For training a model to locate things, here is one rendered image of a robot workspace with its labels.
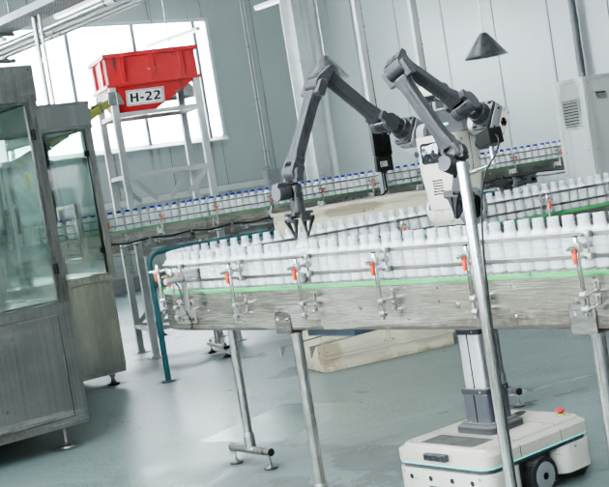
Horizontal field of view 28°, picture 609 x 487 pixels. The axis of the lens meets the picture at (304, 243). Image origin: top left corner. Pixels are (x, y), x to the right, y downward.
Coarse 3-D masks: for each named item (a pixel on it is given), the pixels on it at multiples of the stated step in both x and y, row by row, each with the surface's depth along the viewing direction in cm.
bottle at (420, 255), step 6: (414, 234) 425; (420, 234) 424; (414, 240) 426; (420, 240) 423; (426, 240) 425; (414, 252) 425; (420, 252) 423; (426, 252) 423; (420, 258) 423; (426, 258) 423; (420, 264) 423; (420, 270) 424; (426, 270) 423; (420, 276) 424
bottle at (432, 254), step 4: (432, 228) 419; (436, 228) 420; (428, 232) 420; (432, 232) 420; (436, 232) 420; (428, 236) 420; (432, 236) 420; (436, 236) 420; (428, 240) 420; (432, 240) 419; (436, 240) 419; (428, 248) 420; (432, 248) 419; (436, 248) 419; (428, 252) 420; (432, 252) 419; (436, 252) 419; (428, 256) 420; (432, 256) 419; (436, 256) 419; (428, 260) 421; (432, 260) 419; (436, 260) 419; (432, 268) 420; (436, 268) 419; (432, 272) 420; (436, 272) 419; (440, 272) 419
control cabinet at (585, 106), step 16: (576, 80) 1014; (592, 80) 1011; (608, 80) 1016; (560, 96) 1041; (576, 96) 1018; (592, 96) 1010; (608, 96) 1016; (560, 112) 1045; (576, 112) 1020; (592, 112) 1010; (608, 112) 1016; (560, 128) 1049; (576, 128) 1024; (592, 128) 1010; (608, 128) 1016; (576, 144) 1030; (592, 144) 1010; (608, 144) 1016; (576, 160) 1034; (592, 160) 1013; (608, 160) 1016; (576, 176) 1038; (592, 176) 1017
